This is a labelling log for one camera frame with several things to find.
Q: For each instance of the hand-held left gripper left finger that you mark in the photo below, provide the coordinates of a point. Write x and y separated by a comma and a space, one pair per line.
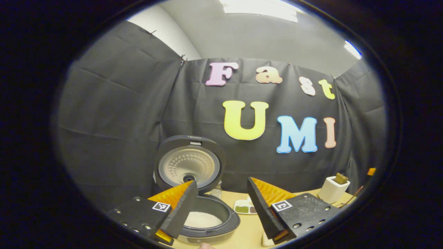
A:
183, 211

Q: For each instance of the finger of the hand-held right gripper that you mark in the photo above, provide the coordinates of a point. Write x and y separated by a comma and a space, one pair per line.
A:
371, 171

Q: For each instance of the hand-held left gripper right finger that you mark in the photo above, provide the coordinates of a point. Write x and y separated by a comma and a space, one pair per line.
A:
261, 207

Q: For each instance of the white chopstick holder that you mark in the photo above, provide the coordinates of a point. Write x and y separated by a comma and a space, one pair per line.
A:
332, 192

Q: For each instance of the black rice cooker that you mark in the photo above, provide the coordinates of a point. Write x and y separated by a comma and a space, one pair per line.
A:
188, 166

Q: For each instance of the white dish with beans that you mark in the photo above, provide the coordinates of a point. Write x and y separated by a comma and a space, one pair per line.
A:
242, 209

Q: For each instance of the small clear glass bottle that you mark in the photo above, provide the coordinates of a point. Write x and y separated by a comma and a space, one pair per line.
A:
217, 192

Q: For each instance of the black backdrop cloth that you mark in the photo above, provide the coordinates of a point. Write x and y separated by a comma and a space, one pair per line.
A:
114, 131

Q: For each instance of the small ceiling light panel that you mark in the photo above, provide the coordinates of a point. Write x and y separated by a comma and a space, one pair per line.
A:
353, 49

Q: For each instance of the large ceiling light panel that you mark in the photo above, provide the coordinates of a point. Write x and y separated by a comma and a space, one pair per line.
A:
259, 8

